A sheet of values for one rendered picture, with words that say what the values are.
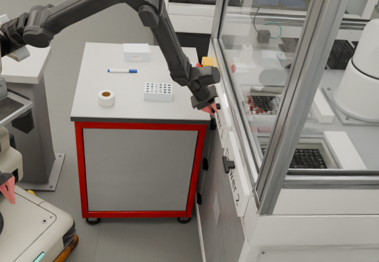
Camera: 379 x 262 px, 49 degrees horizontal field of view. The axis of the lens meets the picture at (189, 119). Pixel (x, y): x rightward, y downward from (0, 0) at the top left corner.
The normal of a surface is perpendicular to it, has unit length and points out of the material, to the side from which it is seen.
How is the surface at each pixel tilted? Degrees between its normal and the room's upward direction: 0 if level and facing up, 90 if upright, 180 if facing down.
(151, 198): 90
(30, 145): 90
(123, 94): 0
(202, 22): 90
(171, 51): 119
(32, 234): 0
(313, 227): 90
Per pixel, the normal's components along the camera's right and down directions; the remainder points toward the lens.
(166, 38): -0.04, 0.92
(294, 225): 0.09, 0.63
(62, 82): 0.11, -0.78
